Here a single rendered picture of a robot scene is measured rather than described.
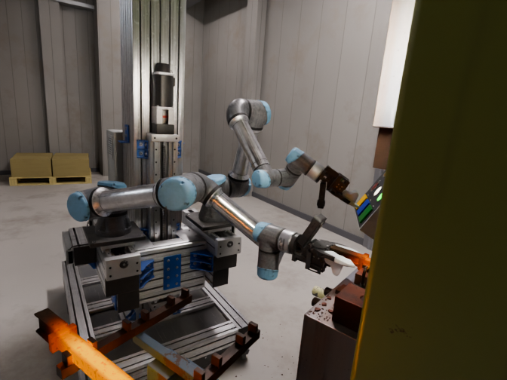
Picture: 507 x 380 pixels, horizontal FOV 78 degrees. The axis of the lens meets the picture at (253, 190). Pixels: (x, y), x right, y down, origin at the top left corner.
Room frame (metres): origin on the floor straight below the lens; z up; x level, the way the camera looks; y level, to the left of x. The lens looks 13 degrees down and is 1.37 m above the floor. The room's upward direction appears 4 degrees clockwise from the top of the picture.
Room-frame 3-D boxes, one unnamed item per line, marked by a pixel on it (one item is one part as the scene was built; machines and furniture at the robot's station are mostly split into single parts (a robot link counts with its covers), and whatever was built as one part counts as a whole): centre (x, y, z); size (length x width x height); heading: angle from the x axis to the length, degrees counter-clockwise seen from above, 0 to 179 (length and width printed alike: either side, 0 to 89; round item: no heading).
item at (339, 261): (0.82, -0.25, 0.97); 0.09 x 0.03 x 0.06; 35
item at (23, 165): (5.42, 3.54, 0.21); 1.23 x 0.89 x 0.43; 125
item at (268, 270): (1.02, -0.07, 0.88); 0.11 x 0.08 x 0.11; 165
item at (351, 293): (0.65, -0.28, 0.95); 0.12 x 0.09 x 0.07; 52
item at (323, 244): (0.91, -0.19, 0.97); 0.12 x 0.08 x 0.09; 52
